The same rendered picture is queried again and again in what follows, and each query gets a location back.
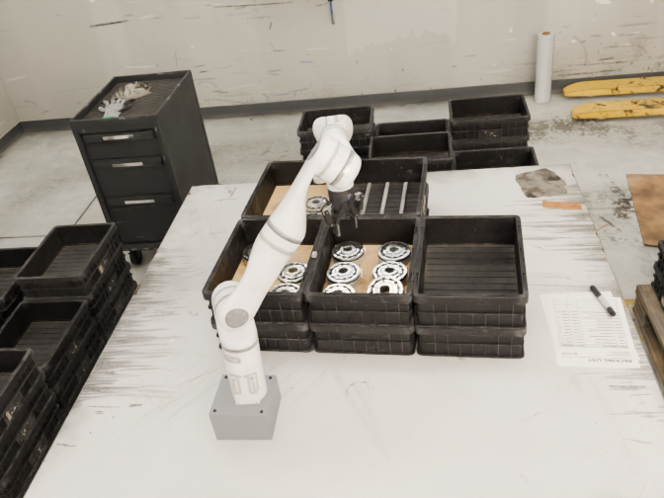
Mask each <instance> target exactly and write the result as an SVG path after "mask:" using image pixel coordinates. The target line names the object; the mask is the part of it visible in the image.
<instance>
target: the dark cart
mask: <svg viewBox="0 0 664 498"><path fill-rule="evenodd" d="M135 81H137V82H140V83H150V84H152V87H151V89H150V90H149V92H151V94H148V95H145V96H142V97H139V98H137V99H134V101H132V102H130V104H132V106H131V107H130V108H128V109H127V110H125V111H123V112H121V113H120V114H119V116H118V117H117V118H104V119H103V116H104V114H105V113H103V112H101V111H99V107H104V109H105V107H106V105H105V104H101V102H102V101H108V102H109V104H111V102H110V99H112V96H113V95H114V94H115V93H116V91H117V92H119V89H120V88H121V87H122V88H125V85H127V84H129V83H131V84H135ZM69 124H70V127H71V129H72V132H73V135H74V137H75V140H76V143H77V145H78V148H79V151H80V153H81V156H82V159H83V161H84V164H85V167H86V169H87V172H88V175H89V177H90V180H91V183H92V185H93V188H94V191H95V194H96V196H97V199H98V202H99V204H100V207H101V210H102V212H103V215H104V218H105V220H106V222H114V223H115V224H116V227H117V230H116V234H118V235H119V236H118V239H119V242H121V243H122V244H123V246H124V251H129V253H127V254H129V258H130V261H131V263H132V264H134V265H136V264H140V263H141V259H142V254H141V250H158V248H159V246H160V244H161V242H162V240H163V239H164V237H165V235H166V233H167V231H168V229H169V228H170V226H171V224H172V222H173V220H174V218H175V217H176V215H177V213H178V211H179V209H180V207H181V205H182V204H183V202H184V200H185V198H186V196H187V194H188V193H189V191H190V190H191V188H192V186H205V185H219V183H218V179H217V175H216V171H215V167H214V163H213V159H212V155H211V151H210V147H209V143H208V136H207V132H206V128H205V124H204V120H203V116H202V112H201V108H200V104H199V100H198V96H197V92H196V88H195V84H194V80H193V76H192V72H191V70H181V71H169V72H158V73H146V74H135V75H124V76H114V77H113V78H112V79H111V80H110V81H109V82H108V83H107V84H106V85H105V86H104V87H103V88H102V89H101V90H100V91H99V92H98V93H97V94H96V95H95V96H94V97H93V98H92V99H91V100H90V101H89V102H88V103H87V104H86V105H85V106H84V107H83V108H82V109H81V110H80V111H79V112H78V113H77V114H76V115H75V116H74V117H73V118H72V119H71V120H70V121H69Z"/></svg>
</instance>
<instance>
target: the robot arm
mask: <svg viewBox="0 0 664 498"><path fill-rule="evenodd" d="M313 134H314V136H315V138H316V140H317V142H316V144H315V146H314V147H313V149H312V150H311V152H310V154H309V155H308V157H307V159H306V161H305V162H304V164H303V166H302V167H301V169H300V171H299V173H298V174H297V176H296V178H295V180H294V181H293V183H292V185H291V186H290V189H289V190H288V192H287V193H286V195H285V196H284V198H283V199H282V201H281V202H280V203H279V205H278V206H277V208H276V209H275V210H274V212H273V213H272V215H271V216H270V218H269V219H268V221H267V222H266V223H265V225H264V226H263V228H262V229H261V231H260V233H259V234H258V236H257V238H256V240H255V243H254V245H253V248H252V251H251V254H250V258H249V261H248V265H247V268H246V271H245V273H244V275H243V277H242V279H241V281H240V282H236V281H227V282H224V283H221V284H220V285H218V286H217V287H216V288H215V290H214V291H213V293H212V296H211V304H212V309H213V313H214V318H215V322H216V327H217V331H218V335H219V339H220V343H221V347H222V352H223V356H224V361H225V365H226V370H227V374H228V379H229V384H230V388H231V393H232V397H233V399H234V400H235V402H236V405H239V404H257V403H260V400H261V399H262V398H263V397H264V396H265V395H266V393H267V385H266V379H265V374H264V368H263V362H262V357H261V351H260V345H259V339H258V334H257V329H256V325H255V321H254V316H255V314H256V312H257V310H258V308H259V307H260V305H261V303H262V301H263V299H264V297H265V295H266V293H267V292H268V290H269V288H270V287H271V285H272V284H273V282H274V281H275V279H276V278H277V276H278V275H279V273H280V272H281V270H282V269H283V267H284V266H285V264H286V263H287V261H288V260H289V259H290V257H291V256H292V254H293V253H294V252H295V250H296V249H297V247H298V246H299V244H300V243H301V241H302V240H303V238H304V236H305V231H306V200H307V192H308V188H309V185H310V182H311V180H312V178H313V182H314V183H315V184H321V183H326V184H327V191H328V197H329V200H330V202H329V206H328V207H326V208H324V207H323V208H322V209H321V212H322V215H323V218H324V220H325V223H326V224H327V225H329V226H330V227H333V233H334V234H335V235H337V236H338V237H339V236H341V232H340V225H339V222H340V219H341V218H342V214H343V213H345V212H346V211H349V212H350V214H351V215H350V217H351V224H352V226H353V227H354V228H357V227H358V224H359V223H358V215H359V213H360V212H363V208H364V194H362V193H360V192H356V193H355V189H354V180H355V178H356V177H357V175H358V174H359V171H360V168H361V158H360V156H359V155H358V154H357V153H356V152H355V151H354V149H353V148H352V146H351V144H350V143H349V141H350V139H351V137H352V135H353V123H352V121H351V119H350V118H349V117H348V116H345V115H337V116H330V117H327V118H326V117H322V118H318V119H316V120H315V122H314V124H313ZM355 200H356V202H355V206H354V205H353V203H354V201H355ZM331 209H332V213H331ZM336 212H337V213H338V214H337V213H336ZM330 214H331V215H332V218H331V216H330ZM335 219H336V221H335Z"/></svg>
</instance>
